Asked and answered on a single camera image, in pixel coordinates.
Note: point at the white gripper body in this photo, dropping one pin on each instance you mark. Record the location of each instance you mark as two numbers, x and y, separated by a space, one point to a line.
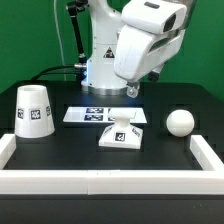
139 52

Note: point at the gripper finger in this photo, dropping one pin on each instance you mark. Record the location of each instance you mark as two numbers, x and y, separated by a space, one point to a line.
133 89

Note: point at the white lamp base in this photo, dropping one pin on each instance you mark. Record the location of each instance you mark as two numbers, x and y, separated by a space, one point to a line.
122 134

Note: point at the white lamp bulb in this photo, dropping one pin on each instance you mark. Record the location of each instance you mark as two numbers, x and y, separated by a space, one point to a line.
180 123

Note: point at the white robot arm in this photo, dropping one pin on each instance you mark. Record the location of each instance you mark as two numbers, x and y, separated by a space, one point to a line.
106 27

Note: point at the white lamp shade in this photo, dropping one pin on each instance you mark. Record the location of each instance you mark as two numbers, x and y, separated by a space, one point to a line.
33 117

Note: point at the white marker plate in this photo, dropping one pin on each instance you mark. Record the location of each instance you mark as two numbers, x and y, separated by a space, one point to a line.
103 114

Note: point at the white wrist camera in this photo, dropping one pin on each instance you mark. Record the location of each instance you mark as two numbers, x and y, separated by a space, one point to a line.
154 16

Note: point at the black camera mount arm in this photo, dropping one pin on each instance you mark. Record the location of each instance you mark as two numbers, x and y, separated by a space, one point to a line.
74 8

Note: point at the white U-shaped frame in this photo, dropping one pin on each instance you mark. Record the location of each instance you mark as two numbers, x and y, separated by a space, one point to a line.
208 180

